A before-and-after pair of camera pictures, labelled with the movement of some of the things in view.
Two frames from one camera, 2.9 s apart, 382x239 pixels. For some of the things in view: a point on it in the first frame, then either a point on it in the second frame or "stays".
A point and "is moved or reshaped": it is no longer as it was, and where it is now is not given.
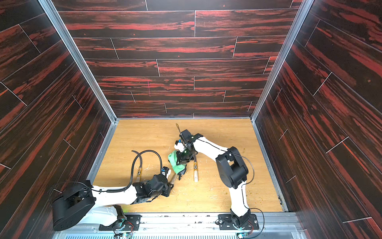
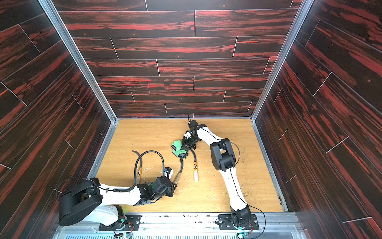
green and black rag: [180, 169] is moved or reshaped
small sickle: [196, 176] stays
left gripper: [168, 188] stays
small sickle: [139, 173] stays
